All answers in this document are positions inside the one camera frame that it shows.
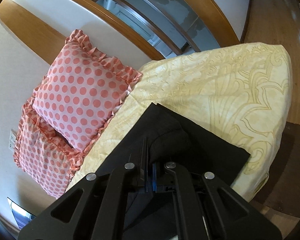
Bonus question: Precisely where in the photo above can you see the pink polka dot pillow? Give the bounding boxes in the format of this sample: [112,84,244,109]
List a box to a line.
[13,96,85,199]
[33,29,142,152]

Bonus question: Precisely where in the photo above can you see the white wall socket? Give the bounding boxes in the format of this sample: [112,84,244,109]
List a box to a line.
[8,130,17,152]

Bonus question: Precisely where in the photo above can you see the lower pink polka dot pillow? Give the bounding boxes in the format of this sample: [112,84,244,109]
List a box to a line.
[13,96,85,199]

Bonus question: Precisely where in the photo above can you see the black pants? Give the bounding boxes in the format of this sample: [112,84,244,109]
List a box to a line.
[96,102,252,240]

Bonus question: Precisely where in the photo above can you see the wooden headboard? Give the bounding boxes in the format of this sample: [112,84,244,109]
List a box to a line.
[0,0,239,68]

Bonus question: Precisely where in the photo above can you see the cream patterned bedspread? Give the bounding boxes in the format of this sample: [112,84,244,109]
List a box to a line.
[70,42,293,201]

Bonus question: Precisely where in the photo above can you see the upper pink polka dot pillow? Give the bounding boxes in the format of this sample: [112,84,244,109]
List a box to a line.
[33,29,142,152]

